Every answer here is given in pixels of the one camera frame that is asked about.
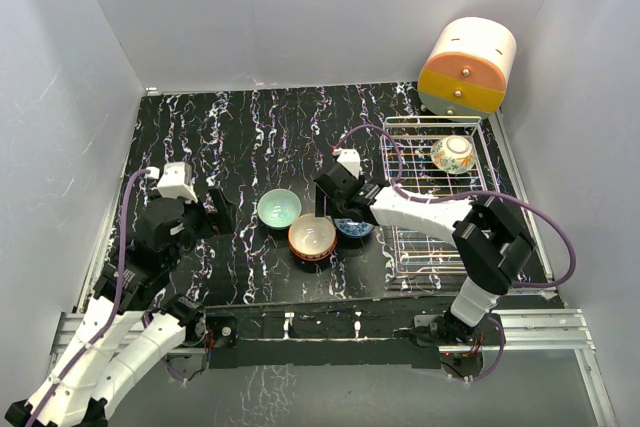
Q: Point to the floral cream bowl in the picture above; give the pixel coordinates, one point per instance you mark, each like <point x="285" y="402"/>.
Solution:
<point x="453" y="154"/>

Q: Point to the round pastel drawer cabinet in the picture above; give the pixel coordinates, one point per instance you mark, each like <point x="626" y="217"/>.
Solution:
<point x="468" y="69"/>

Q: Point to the black marble table mat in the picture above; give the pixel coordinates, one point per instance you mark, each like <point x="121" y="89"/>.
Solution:
<point x="251" y="142"/>

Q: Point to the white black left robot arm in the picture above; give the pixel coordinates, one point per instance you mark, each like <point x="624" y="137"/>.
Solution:
<point x="121" y="337"/>

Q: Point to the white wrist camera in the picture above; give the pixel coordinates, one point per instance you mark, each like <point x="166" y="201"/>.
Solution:
<point x="176" y="182"/>
<point x="349" y="159"/>

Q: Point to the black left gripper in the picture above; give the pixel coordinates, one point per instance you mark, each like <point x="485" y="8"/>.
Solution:
<point x="222" y="220"/>

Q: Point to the white wire dish rack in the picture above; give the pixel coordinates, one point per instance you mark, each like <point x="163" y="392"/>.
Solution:
<point x="416" y="255"/>

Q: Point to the blue white patterned bowl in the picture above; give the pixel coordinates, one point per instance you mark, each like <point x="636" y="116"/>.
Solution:
<point x="353" y="229"/>

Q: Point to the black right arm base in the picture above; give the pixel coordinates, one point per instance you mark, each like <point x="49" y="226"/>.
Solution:
<point x="447" y="332"/>

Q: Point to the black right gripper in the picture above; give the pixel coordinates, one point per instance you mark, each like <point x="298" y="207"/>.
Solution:
<point x="325" y="207"/>

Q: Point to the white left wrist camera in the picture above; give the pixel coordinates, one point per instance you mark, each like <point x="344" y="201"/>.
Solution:
<point x="176" y="182"/>

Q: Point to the celadon green bowl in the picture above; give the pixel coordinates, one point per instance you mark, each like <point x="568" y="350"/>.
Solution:
<point x="279" y="208"/>

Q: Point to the white bowl black striped outside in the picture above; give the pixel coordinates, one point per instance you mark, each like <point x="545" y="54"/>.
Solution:
<point x="311" y="237"/>

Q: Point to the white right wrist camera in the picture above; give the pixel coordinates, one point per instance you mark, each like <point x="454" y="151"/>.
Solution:
<point x="349" y="159"/>

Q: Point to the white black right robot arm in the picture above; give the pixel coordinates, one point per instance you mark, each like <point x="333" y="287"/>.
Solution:
<point x="491" y="243"/>

